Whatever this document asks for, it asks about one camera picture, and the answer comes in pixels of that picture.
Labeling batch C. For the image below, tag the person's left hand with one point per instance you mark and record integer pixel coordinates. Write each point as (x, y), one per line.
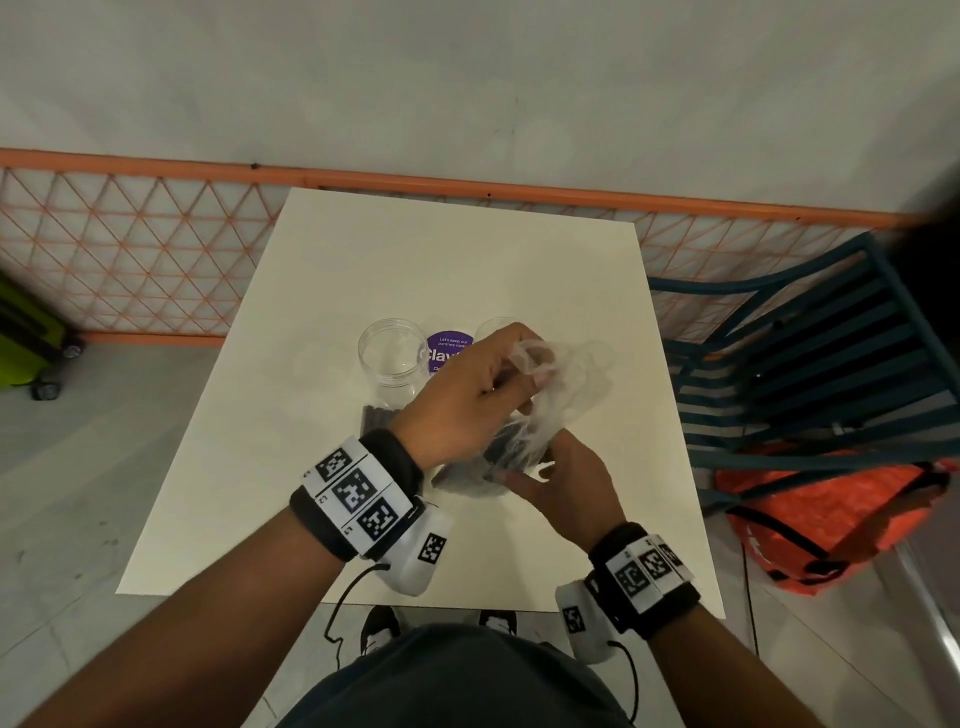
(450, 405)

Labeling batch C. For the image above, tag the person's right hand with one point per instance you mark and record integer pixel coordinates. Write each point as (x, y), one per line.
(574, 499)

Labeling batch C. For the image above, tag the person's left fingers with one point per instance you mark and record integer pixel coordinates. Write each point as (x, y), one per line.
(514, 352)

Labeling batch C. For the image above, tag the person's right thumb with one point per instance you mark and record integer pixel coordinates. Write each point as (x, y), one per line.
(525, 480)

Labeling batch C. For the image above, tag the clear plastic bag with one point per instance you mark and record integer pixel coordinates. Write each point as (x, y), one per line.
(574, 382)

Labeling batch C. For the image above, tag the person's left forearm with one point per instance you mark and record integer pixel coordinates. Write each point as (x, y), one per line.
(195, 637)

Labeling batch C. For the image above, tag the person's right forearm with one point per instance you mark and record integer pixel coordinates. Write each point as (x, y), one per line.
(720, 675)

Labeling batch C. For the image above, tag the clear plastic jar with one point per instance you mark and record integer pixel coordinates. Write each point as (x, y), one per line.
(491, 328)
(390, 356)

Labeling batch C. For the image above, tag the dark grey pouch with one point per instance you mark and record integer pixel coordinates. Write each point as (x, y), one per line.
(476, 469)

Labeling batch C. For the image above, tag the purple round lid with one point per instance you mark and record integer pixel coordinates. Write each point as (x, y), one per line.
(442, 352)

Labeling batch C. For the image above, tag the black and white shoe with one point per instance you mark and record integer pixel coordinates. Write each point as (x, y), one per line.
(499, 621)
(380, 628)

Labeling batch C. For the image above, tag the black wristband with marker tags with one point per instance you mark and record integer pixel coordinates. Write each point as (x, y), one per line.
(360, 495)
(645, 577)

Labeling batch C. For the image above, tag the dark grey shorts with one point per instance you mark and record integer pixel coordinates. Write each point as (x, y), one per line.
(457, 682)

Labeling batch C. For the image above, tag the teal slatted metal chair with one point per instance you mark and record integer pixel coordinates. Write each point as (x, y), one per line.
(810, 352)

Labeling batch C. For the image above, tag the orange mesh fence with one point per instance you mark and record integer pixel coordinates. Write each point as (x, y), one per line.
(135, 247)

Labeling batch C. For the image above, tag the green wheeled suitcase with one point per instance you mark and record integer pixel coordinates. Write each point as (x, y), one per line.
(26, 337)

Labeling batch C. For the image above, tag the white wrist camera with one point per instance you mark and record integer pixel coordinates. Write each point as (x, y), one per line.
(585, 622)
(424, 551)

